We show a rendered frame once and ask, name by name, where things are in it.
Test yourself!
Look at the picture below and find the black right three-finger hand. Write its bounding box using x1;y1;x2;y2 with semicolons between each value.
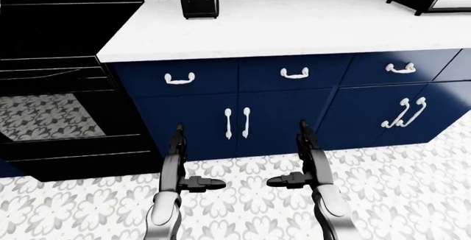
266;119;319;190

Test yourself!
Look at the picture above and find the black left three-finger hand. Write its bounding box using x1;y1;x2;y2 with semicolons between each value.
169;122;227;194

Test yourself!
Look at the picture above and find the blue kitchen base cabinet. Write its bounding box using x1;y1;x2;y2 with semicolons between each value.
110;48;471;163

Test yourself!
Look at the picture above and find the blue cabinet door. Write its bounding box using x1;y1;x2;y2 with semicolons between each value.
370;79;471;147
130;92;240;163
316;82;430;150
236;86;338;157

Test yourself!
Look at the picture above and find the blue drawer front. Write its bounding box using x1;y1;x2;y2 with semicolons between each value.
340;49;463;88
237;54;355;92
112;59;240;99

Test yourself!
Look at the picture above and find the black oven range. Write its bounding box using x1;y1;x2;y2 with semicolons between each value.
0;0;165;183

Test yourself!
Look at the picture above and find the white door handle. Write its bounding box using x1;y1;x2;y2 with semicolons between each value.
224;107;234;141
380;97;411;129
394;96;428;129
241;107;252;139

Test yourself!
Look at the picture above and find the white drawer handle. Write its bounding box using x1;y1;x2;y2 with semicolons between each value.
163;71;196;86
280;67;311;80
385;62;417;74

